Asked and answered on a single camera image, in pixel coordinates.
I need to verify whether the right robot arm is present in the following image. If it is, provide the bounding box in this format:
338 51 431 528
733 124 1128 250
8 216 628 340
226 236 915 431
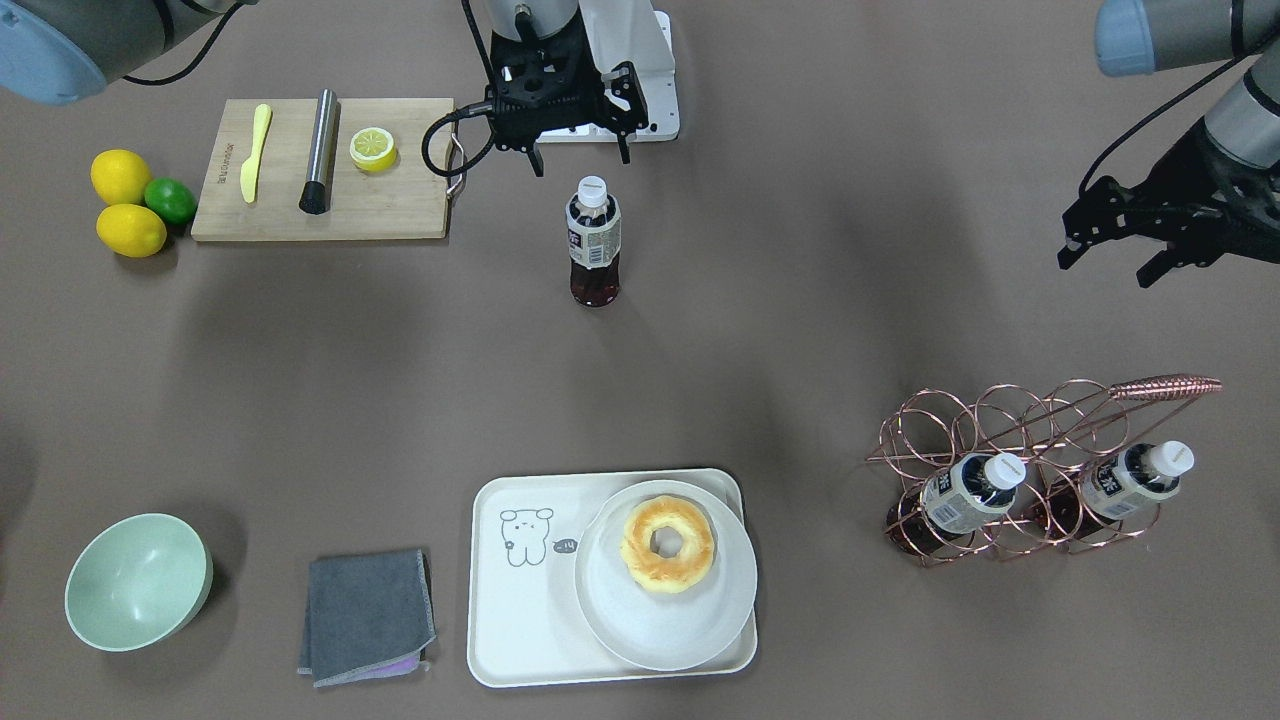
1 1 675 176

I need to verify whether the grey folded cloth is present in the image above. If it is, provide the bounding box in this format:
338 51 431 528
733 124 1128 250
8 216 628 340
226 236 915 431
297 548 436 688

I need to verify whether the glazed donut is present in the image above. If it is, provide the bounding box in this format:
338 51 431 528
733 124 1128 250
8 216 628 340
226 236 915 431
620 495 716 594

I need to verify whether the mint green bowl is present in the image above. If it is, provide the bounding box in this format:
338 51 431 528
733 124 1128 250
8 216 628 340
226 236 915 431
64 512 214 652

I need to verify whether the tea bottle rack slot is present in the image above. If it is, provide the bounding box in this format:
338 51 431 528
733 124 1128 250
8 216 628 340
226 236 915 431
1080 439 1196 521
564 176 622 307
920 452 1027 536

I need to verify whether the cream serving tray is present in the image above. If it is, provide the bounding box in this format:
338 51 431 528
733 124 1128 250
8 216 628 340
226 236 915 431
467 468 758 687

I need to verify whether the wooden cutting board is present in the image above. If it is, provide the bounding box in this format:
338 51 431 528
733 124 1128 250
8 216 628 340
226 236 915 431
189 97 454 243

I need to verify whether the tea bottle front rack slot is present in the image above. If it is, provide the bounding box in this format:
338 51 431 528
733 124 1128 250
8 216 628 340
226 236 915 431
920 452 1027 536

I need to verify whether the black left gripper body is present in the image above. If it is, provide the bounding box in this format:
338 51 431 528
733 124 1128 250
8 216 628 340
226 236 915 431
1080 120 1279 261

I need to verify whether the tea bottle top rack slot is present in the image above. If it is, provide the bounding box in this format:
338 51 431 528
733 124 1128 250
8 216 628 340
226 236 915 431
1080 439 1196 521

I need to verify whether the white round plate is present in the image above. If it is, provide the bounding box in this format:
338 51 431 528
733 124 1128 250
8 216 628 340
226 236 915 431
575 478 758 673

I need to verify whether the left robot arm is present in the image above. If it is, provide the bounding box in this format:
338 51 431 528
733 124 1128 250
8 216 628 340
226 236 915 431
1057 1 1279 287

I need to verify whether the half lemon slice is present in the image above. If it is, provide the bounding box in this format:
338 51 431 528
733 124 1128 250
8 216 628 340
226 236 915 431
348 126 398 173

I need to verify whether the yellow plastic knife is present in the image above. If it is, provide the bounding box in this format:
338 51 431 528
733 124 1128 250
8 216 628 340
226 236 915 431
239 102 273 205

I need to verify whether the yellow lemon far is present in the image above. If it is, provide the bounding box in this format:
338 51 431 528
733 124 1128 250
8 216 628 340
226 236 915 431
90 149 154 206

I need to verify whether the yellow lemon near board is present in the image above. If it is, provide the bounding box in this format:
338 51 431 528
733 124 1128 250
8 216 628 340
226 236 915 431
95 204 168 258

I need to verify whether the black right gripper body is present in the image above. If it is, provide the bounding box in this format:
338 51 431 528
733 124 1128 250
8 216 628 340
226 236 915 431
492 28 611 151

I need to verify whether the green lime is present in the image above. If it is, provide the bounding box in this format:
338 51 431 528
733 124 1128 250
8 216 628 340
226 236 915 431
143 177 198 225

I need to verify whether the copper wire bottle rack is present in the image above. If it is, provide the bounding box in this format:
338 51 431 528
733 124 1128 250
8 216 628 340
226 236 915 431
870 373 1222 568

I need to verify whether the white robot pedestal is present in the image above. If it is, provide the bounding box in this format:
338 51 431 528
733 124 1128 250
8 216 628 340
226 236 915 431
483 1 680 143

